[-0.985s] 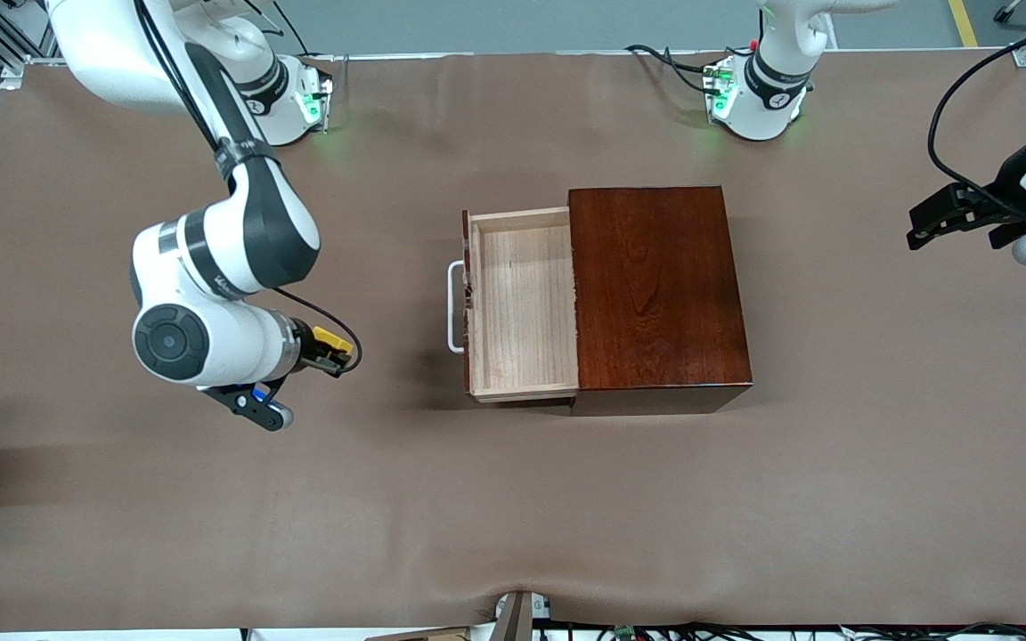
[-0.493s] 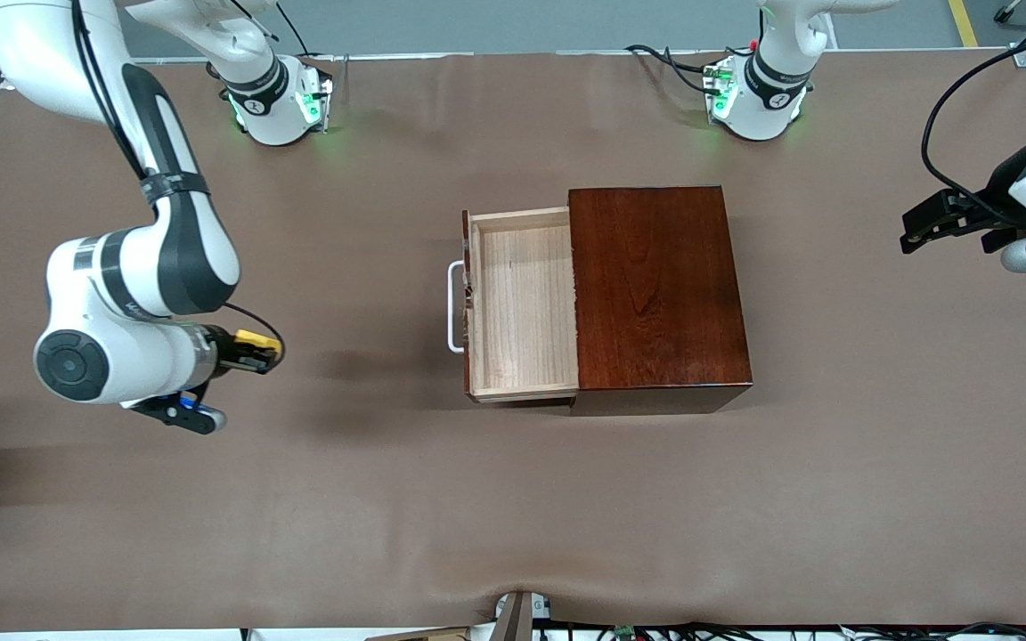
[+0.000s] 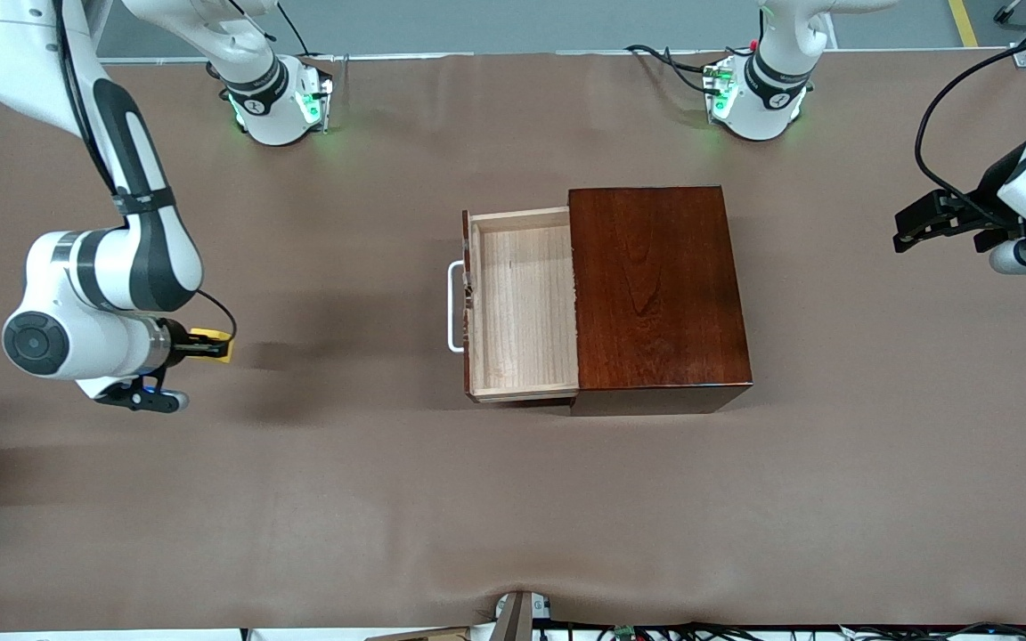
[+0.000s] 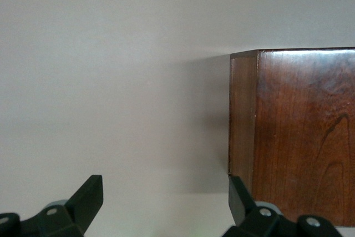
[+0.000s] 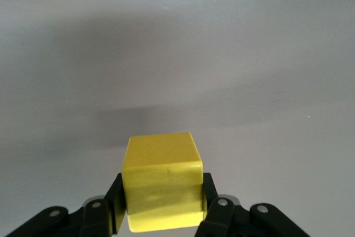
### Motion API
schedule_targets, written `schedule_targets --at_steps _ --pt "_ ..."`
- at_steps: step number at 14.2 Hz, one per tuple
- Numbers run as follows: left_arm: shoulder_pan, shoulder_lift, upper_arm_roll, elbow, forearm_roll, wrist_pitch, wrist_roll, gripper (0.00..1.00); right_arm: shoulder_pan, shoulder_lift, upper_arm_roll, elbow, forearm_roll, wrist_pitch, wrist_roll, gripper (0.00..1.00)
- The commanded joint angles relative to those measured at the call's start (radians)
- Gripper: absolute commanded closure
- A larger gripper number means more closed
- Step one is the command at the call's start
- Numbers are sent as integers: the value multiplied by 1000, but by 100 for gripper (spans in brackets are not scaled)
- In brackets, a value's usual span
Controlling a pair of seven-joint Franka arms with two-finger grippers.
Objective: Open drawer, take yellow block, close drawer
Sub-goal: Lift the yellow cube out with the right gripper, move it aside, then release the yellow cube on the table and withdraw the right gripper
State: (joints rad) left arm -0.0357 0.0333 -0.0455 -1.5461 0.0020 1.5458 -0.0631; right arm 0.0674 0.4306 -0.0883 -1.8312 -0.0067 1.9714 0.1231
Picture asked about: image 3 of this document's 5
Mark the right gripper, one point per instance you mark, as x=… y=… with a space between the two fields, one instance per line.
x=177 y=344

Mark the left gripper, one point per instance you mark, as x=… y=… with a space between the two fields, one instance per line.
x=997 y=190

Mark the yellow cube block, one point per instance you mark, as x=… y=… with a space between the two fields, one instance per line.
x=210 y=336

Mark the light wood drawer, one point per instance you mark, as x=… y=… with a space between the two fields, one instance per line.
x=526 y=312

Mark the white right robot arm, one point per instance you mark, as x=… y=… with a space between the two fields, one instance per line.
x=85 y=343

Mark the brown table cover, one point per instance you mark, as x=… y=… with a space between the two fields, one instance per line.
x=299 y=499

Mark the dark red wooden cabinet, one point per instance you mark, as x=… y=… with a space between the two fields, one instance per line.
x=655 y=294

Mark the brown cardboard piece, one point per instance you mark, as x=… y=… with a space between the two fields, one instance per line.
x=424 y=635

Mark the camera mount post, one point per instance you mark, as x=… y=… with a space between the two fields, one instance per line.
x=513 y=619

